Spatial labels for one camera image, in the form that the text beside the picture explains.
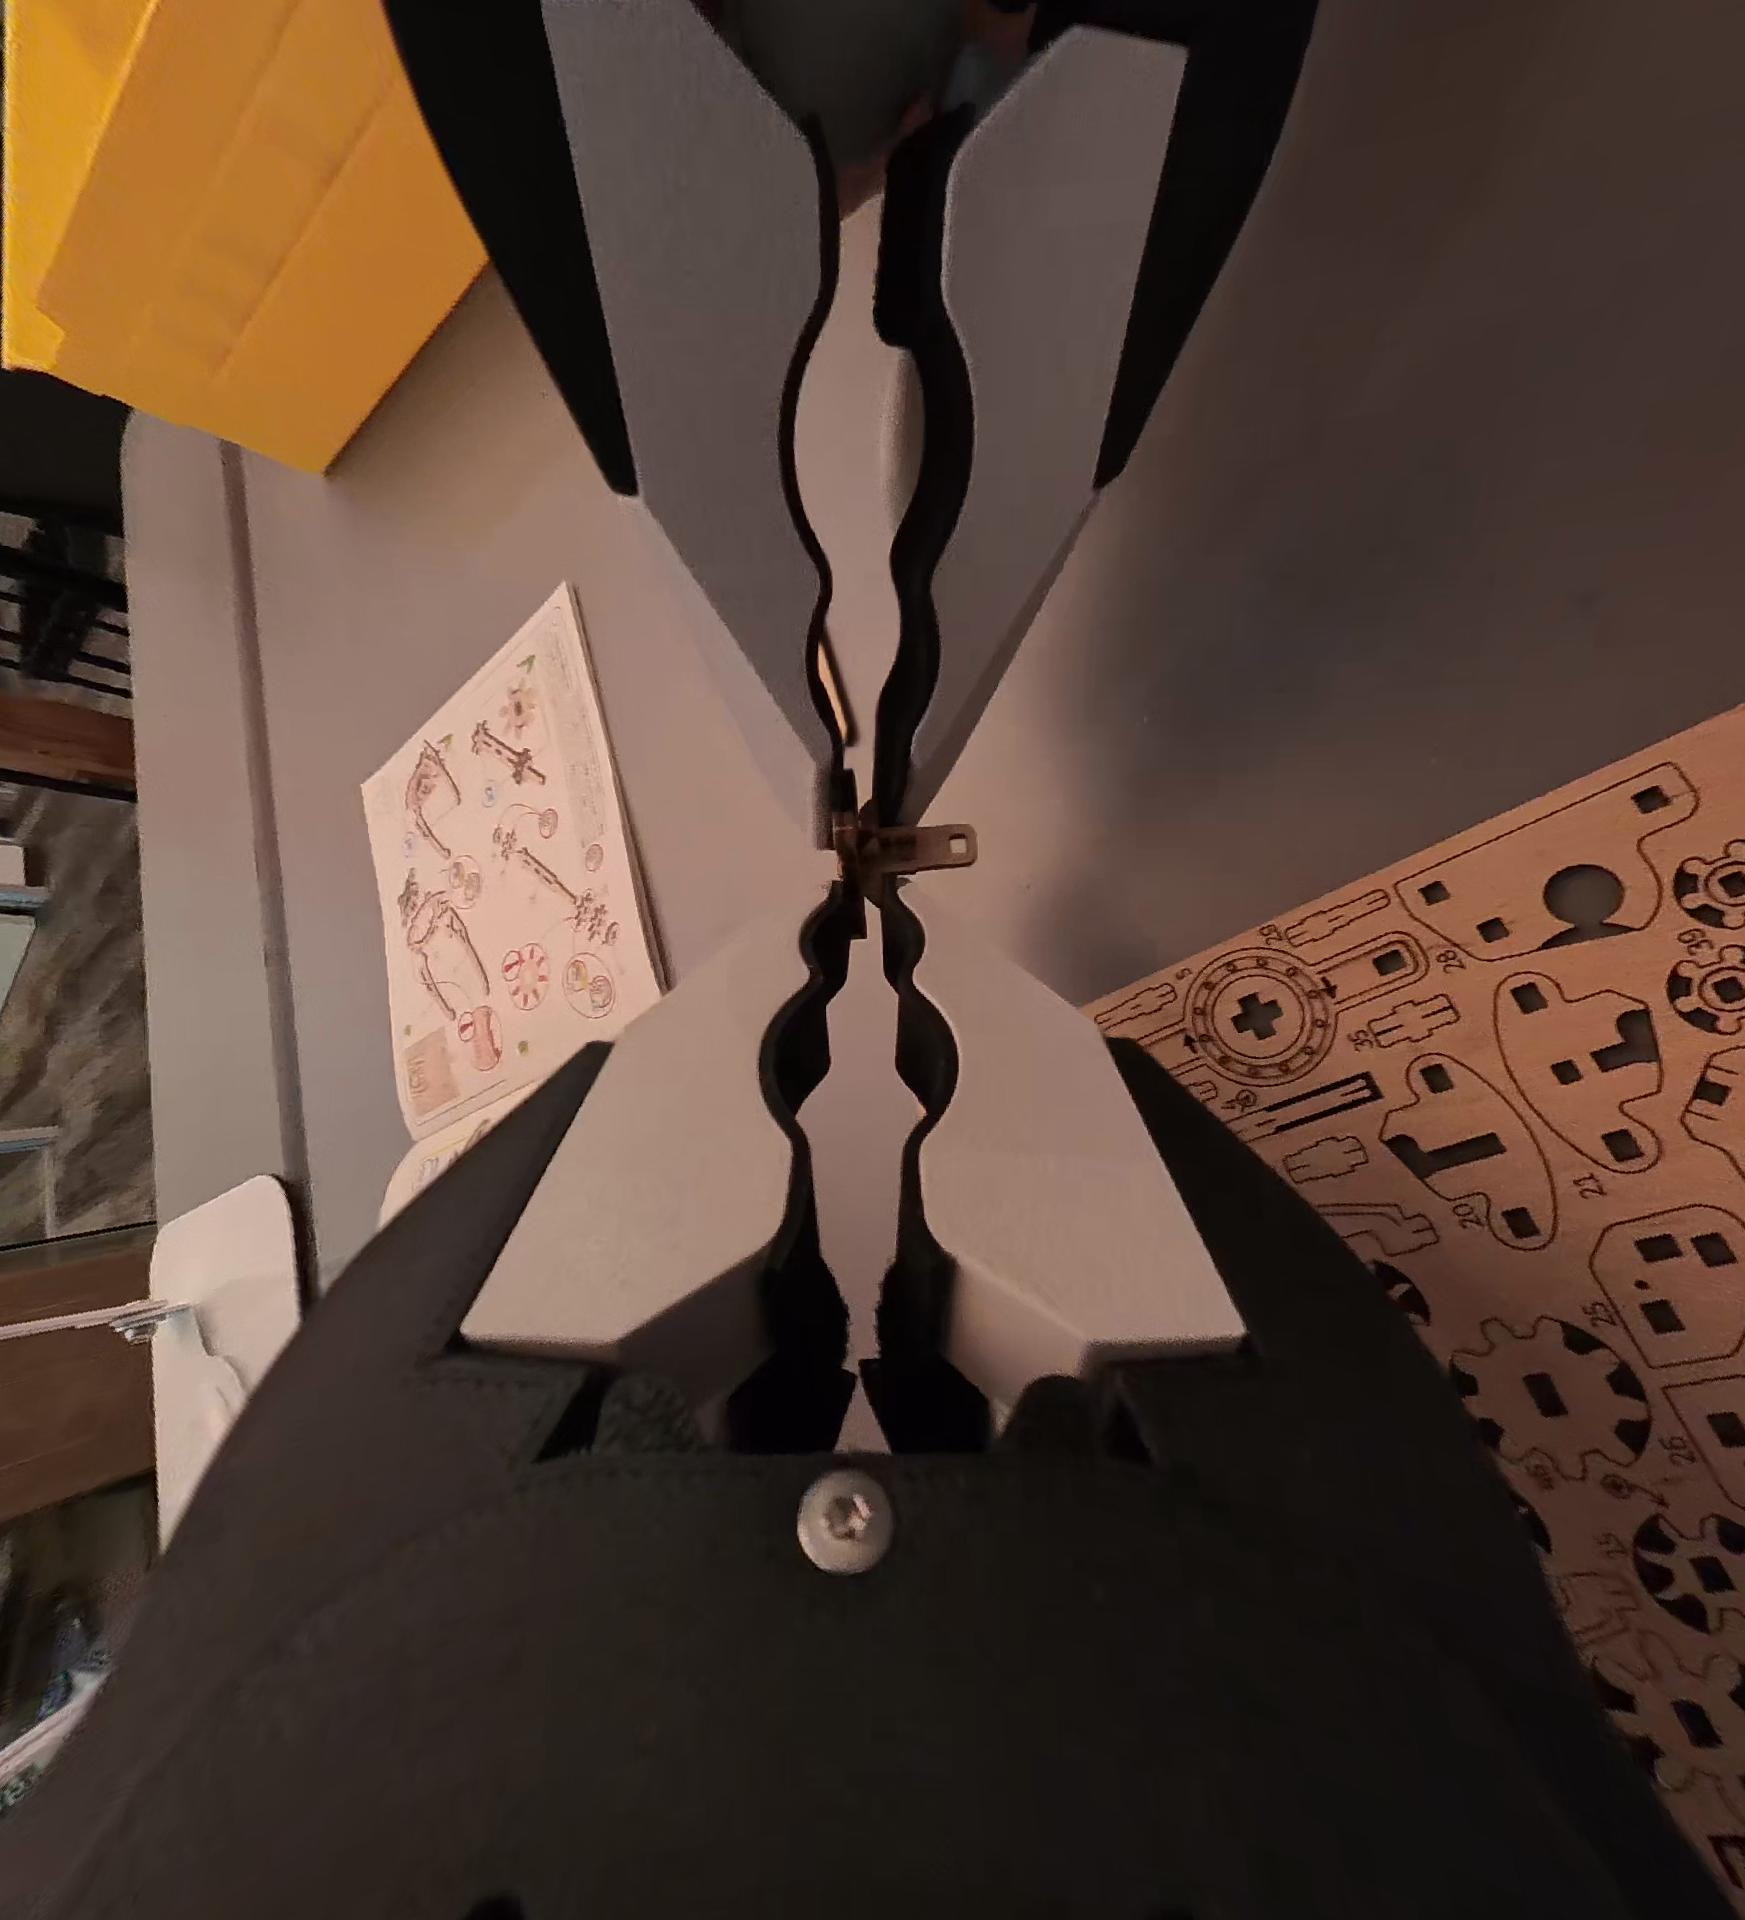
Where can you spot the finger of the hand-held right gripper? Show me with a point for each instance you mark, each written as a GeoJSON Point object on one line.
{"type": "Point", "coordinates": [1069, 271]}
{"type": "Point", "coordinates": [676, 271]}

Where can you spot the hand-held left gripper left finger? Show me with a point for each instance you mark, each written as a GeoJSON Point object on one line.
{"type": "Point", "coordinates": [633, 1201]}

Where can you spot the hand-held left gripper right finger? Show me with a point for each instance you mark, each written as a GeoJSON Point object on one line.
{"type": "Point", "coordinates": [1082, 1201]}

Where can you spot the laser-cut plywood parts sheet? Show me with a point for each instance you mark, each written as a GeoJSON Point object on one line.
{"type": "Point", "coordinates": [1563, 1201]}

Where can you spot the stacked yellow plastic bins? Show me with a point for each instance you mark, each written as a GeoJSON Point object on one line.
{"type": "Point", "coordinates": [211, 211]}

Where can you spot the assembly instruction booklet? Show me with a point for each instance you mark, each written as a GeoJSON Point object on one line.
{"type": "Point", "coordinates": [513, 871]}

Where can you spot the thin wooden stick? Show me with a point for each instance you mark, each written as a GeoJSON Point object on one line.
{"type": "Point", "coordinates": [835, 699]}

